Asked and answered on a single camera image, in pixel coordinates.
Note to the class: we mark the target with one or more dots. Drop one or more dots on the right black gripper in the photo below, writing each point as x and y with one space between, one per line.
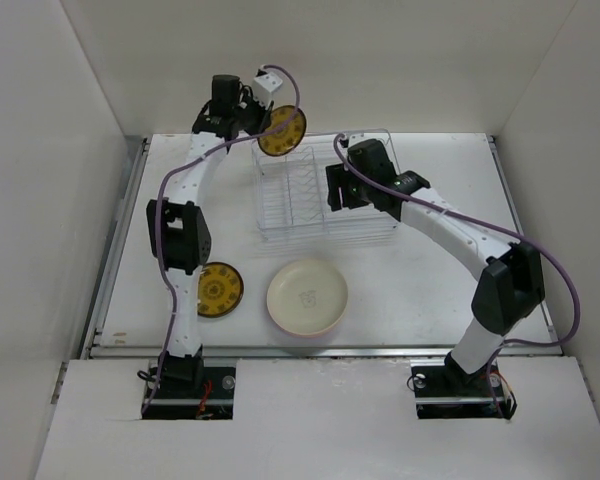
337 178

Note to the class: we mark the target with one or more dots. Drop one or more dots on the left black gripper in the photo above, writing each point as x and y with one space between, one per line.
263 117

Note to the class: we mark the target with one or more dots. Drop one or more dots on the beige plastic plate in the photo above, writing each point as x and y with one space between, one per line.
307 291

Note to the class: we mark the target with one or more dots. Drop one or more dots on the pink plastic plate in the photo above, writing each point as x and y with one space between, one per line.
302 330

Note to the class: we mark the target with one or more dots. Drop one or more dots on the yellow black patterned plate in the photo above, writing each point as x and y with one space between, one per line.
220 290

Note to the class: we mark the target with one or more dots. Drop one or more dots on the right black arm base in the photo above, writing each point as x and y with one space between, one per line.
482 397

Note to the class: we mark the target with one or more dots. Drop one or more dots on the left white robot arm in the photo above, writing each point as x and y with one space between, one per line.
179 235

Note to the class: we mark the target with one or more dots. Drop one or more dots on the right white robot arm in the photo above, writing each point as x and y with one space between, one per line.
509 275

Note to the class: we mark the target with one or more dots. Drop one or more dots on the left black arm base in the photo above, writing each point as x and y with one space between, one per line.
212 399

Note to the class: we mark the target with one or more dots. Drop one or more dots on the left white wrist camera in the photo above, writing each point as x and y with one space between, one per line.
264 87

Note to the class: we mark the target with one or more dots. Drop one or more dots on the white wire dish rack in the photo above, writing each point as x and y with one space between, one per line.
292 193

